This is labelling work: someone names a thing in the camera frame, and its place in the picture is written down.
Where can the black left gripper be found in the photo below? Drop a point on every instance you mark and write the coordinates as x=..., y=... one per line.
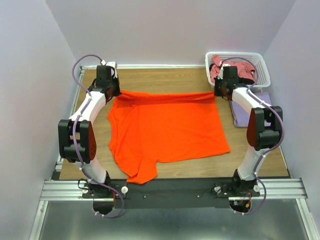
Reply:
x=117, y=92

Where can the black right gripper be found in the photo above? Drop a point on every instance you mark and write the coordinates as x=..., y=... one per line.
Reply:
x=217, y=93

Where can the orange t-shirt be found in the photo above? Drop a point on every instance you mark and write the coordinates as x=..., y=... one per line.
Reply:
x=147, y=129

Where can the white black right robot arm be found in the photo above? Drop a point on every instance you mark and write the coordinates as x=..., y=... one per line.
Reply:
x=265, y=129

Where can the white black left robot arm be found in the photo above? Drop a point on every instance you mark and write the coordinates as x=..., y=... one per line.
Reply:
x=76, y=138

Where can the black garment in basket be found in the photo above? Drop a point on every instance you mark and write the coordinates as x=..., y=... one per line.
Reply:
x=248, y=81

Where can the pink t-shirt in basket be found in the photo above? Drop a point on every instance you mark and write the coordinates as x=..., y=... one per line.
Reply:
x=217, y=60

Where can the folded lavender t-shirt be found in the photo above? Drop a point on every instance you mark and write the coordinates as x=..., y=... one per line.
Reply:
x=240, y=116

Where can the white plastic laundry basket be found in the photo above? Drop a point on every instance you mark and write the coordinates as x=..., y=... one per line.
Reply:
x=261, y=74

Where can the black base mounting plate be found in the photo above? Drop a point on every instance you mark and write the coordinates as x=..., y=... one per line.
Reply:
x=172, y=193

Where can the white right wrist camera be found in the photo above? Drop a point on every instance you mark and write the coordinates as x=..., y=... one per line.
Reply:
x=222, y=67

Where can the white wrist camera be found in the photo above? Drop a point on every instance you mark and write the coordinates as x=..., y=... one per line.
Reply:
x=112, y=64
x=222, y=67

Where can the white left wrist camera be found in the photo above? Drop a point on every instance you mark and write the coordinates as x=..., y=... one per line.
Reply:
x=112, y=64

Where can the aluminium frame rail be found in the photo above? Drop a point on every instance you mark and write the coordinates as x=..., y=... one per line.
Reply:
x=280, y=212

